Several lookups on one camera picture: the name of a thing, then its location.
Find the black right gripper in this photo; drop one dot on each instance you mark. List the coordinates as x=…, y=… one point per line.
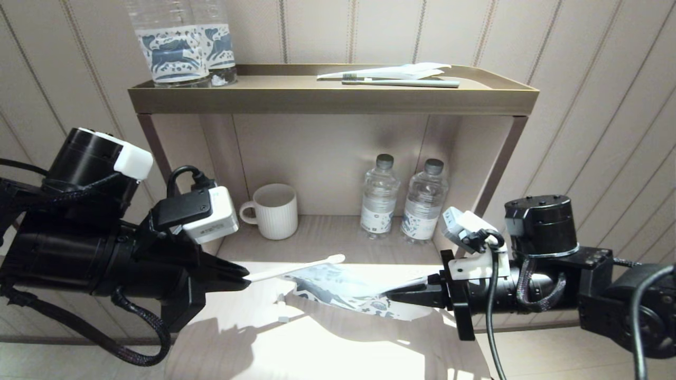
x=496, y=295

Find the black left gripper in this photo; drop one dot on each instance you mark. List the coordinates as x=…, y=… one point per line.
x=169, y=269

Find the white toothbrush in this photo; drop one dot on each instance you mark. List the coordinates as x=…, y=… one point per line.
x=296, y=268

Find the white horse-print zip pouch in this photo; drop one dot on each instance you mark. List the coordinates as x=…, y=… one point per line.
x=343, y=287

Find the white ribbed ceramic mug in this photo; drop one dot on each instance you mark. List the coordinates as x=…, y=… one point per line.
x=277, y=216

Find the small clear water bottle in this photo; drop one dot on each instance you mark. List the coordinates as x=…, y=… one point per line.
x=379, y=200
x=423, y=206

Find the beige open shelf cabinet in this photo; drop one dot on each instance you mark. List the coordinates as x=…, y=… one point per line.
x=327, y=153

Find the brass coloured tray shelf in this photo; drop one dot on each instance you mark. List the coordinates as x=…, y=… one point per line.
x=317, y=100

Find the grey-green toothbrush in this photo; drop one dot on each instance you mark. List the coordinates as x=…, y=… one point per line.
x=417, y=83

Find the white paper wrapper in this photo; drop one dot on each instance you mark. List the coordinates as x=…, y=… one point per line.
x=401, y=70

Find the large bottle horse print label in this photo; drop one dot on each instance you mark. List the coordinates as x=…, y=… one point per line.
x=222, y=47
x=171, y=53

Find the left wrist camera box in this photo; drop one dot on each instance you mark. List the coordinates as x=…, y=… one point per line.
x=211, y=219

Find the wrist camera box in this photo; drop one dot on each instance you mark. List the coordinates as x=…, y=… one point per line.
x=211, y=219
x=470, y=224

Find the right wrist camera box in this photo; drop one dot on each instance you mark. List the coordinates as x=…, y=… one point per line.
x=470, y=224

